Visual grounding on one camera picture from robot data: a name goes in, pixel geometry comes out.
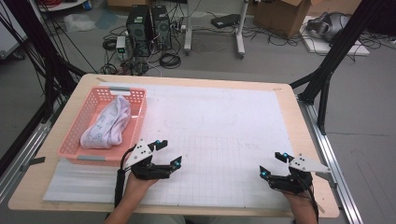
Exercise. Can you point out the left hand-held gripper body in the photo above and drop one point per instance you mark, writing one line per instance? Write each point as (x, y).
(141, 155)

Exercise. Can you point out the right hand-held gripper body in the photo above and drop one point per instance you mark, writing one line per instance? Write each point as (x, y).
(292, 182)

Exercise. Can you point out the lilac printed towel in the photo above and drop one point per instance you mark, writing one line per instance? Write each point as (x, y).
(106, 124)

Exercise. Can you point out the pink plastic basket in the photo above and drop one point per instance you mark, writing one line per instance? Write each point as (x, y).
(82, 118)

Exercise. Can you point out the person's right hand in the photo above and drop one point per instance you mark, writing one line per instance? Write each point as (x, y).
(302, 203)

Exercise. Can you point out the person's left hand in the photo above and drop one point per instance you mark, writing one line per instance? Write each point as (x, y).
(138, 188)

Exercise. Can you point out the white foam mat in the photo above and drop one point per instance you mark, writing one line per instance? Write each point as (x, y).
(218, 124)

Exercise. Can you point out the grey ribbed foam sheet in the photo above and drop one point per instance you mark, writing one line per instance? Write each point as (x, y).
(81, 183)

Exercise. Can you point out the person's grey clothing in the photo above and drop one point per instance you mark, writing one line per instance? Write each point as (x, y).
(218, 221)

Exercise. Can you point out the small white device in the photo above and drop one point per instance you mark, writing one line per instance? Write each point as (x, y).
(120, 46)

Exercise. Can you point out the white floor board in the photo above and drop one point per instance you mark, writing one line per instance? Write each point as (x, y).
(317, 46)

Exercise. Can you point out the black computer tower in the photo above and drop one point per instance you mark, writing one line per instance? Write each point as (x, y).
(138, 31)
(162, 28)

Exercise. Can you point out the white metal stand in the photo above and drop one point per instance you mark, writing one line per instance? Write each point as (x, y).
(187, 31)

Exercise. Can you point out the white power strip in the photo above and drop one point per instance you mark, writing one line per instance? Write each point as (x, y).
(179, 27)

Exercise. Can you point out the grey bag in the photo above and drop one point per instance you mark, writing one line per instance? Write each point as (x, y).
(330, 26)

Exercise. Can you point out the black flat box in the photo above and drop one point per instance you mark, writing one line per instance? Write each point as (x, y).
(225, 20)

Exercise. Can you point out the open cardboard box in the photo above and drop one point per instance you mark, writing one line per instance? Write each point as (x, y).
(280, 15)

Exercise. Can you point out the clear plastic bag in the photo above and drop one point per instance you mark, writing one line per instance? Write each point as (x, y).
(79, 22)

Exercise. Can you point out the flat cardboard box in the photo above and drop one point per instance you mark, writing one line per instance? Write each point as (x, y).
(336, 6)

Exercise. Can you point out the white round table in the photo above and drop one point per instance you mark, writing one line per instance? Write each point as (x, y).
(68, 5)

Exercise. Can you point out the white cabinet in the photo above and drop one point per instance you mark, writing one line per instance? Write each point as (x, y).
(9, 34)

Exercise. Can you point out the grey metal bracket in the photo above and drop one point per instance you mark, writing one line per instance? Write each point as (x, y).
(330, 179)
(34, 161)

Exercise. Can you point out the aluminium rail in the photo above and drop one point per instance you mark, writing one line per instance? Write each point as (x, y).
(325, 149)
(34, 140)

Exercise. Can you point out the black metal frame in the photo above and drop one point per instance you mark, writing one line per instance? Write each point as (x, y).
(51, 62)
(339, 46)

